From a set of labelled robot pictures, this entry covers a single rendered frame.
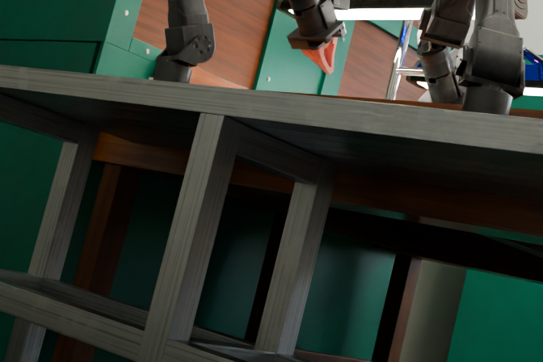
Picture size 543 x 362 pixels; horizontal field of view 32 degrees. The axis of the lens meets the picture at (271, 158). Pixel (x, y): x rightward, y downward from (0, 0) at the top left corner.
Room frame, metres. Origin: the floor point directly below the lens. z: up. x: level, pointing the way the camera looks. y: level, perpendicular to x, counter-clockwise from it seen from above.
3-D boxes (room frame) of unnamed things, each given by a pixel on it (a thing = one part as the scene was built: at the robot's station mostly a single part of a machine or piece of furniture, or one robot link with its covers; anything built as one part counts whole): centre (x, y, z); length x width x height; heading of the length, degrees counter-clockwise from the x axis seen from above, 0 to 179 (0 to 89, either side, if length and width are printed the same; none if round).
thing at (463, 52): (1.27, -0.26, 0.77); 0.09 x 0.06 x 0.06; 92
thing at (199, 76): (2.27, 0.19, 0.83); 0.30 x 0.06 x 0.07; 136
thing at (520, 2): (2.01, -0.17, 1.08); 0.62 x 0.08 x 0.07; 46
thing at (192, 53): (1.64, 0.20, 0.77); 0.09 x 0.06 x 0.06; 34
